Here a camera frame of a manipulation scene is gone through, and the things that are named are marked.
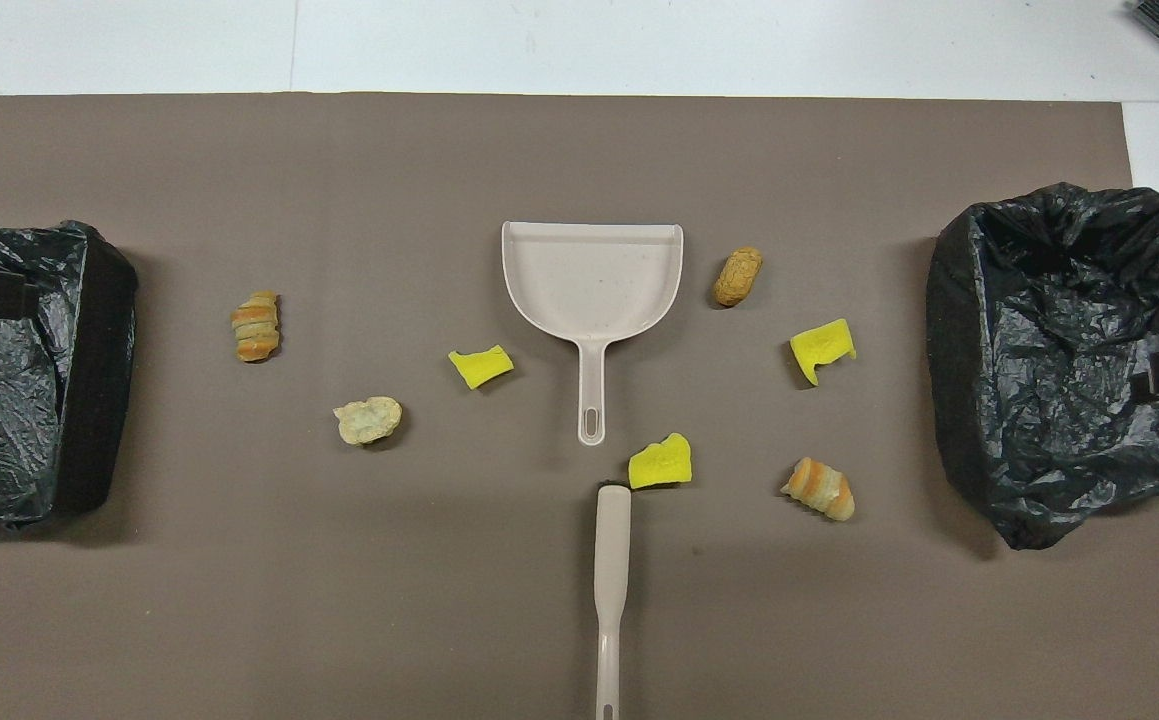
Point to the striped croissant piece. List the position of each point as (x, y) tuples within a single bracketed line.
[(257, 330), (821, 488)]

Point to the yellow sponge piece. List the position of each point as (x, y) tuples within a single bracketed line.
[(482, 367), (824, 345), (661, 463)]

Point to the pale bread lump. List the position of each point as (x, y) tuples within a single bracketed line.
[(369, 420)]

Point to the brown peanut shaped bread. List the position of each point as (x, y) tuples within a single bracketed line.
[(738, 277)]

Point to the beige plastic dustpan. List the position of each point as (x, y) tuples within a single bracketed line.
[(589, 290)]

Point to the beige hand brush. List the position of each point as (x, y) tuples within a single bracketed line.
[(612, 560)]

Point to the black bag lined bin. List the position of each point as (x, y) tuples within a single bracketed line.
[(1039, 350), (99, 400)]

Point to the brown table mat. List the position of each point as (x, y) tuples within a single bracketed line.
[(439, 600)]

